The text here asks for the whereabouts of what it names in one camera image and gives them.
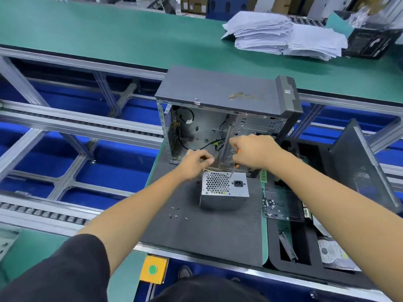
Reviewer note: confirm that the person's right hand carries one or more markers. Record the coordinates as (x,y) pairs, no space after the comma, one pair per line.
(255,152)

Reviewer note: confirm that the person's left hand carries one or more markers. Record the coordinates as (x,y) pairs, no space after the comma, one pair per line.
(192,165)

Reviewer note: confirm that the silver power supply unit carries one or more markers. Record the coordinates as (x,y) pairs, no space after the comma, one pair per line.
(223,191)

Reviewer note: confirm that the small pile of screws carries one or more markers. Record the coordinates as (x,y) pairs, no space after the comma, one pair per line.
(173,215)

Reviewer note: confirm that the person's left forearm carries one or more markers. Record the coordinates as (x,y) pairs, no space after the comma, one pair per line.
(129,217)

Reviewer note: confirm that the person's right forearm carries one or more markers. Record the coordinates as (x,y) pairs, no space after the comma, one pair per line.
(343,214)

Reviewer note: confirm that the person's left shoe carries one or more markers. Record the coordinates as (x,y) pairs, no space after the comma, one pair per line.
(185,271)

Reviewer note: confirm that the person's black trousers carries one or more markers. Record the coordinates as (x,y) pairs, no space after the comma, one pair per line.
(208,291)

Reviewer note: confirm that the person's black shirt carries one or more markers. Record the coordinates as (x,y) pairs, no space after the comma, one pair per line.
(53,270)

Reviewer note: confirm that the green memory stick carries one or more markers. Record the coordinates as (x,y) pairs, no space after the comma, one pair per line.
(264,175)

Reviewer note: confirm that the clear plastic tray with screws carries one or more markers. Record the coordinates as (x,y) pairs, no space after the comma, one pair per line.
(283,204)

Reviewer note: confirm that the grey computer tower case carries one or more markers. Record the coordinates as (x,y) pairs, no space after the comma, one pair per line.
(220,91)

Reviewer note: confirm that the green motherboard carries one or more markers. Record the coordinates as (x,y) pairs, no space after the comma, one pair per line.
(299,210)

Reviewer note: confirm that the dark grey foam mat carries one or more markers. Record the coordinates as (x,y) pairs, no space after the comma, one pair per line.
(201,239)

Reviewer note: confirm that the yellow box with green button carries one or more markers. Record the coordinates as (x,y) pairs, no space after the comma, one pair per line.
(153,269)

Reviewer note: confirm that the dark grey case side panel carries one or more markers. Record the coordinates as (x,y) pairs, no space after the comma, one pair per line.
(365,166)

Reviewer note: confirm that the stack of white papers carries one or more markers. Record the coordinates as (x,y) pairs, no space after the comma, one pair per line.
(283,35)

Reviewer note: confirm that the black foam tray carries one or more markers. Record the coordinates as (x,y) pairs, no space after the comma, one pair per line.
(308,270)

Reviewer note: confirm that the silver hard drive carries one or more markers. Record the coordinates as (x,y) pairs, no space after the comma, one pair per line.
(337,254)

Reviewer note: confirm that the black cardboard box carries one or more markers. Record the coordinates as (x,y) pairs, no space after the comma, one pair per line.
(371,44)

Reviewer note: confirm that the aluminium conveyor frame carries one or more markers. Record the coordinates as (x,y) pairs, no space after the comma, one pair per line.
(69,119)

